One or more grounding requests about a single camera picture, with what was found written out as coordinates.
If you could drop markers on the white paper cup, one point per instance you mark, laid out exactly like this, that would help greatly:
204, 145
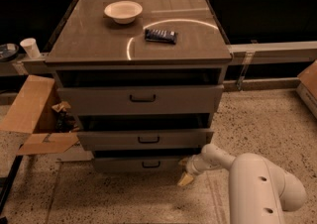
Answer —
30, 47

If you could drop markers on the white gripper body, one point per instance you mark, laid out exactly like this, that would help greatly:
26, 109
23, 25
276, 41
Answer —
192, 167

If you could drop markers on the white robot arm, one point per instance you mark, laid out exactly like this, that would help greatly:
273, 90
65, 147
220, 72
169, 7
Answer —
259, 190

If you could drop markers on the dark round dish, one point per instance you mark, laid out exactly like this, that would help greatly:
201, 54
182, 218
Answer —
8, 52

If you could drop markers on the grey drawer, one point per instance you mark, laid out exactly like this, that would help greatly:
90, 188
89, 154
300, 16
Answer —
144, 132
140, 160
140, 92

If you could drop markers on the white bowl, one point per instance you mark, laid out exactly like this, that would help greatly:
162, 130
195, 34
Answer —
123, 12

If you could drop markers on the open cardboard box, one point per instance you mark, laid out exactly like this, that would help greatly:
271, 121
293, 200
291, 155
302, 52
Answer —
32, 113

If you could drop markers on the grey drawer cabinet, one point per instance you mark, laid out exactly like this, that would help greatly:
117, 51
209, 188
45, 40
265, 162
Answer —
92, 41

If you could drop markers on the cardboard box at right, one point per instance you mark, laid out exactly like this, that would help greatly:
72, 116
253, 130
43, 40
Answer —
307, 88

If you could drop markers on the dark blue snack packet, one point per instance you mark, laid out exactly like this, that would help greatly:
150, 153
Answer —
161, 36

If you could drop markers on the black pole on floor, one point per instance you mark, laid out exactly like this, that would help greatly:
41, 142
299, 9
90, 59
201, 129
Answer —
7, 182

